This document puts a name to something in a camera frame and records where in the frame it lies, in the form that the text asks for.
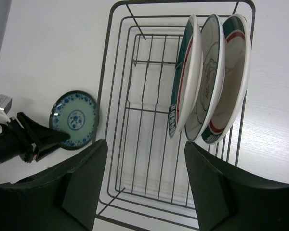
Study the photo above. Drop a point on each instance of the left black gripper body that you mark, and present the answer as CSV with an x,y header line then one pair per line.
x,y
16,141

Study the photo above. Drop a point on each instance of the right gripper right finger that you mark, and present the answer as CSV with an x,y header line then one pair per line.
x,y
227,198

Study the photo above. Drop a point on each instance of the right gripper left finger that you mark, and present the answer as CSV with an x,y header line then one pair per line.
x,y
61,198

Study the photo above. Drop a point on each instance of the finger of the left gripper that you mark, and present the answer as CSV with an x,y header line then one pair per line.
x,y
39,140

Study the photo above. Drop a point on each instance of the blue floral green plate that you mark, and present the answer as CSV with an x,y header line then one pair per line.
x,y
77,114

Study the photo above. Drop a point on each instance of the green red rimmed plate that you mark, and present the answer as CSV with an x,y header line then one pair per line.
x,y
237,68
187,77

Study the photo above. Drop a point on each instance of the white plate grey rim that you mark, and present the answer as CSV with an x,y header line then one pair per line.
x,y
213,47

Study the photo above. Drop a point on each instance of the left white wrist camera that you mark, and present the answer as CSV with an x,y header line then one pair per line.
x,y
5,106

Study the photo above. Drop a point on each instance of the grey wire dish rack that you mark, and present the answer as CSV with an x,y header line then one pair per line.
x,y
145,185

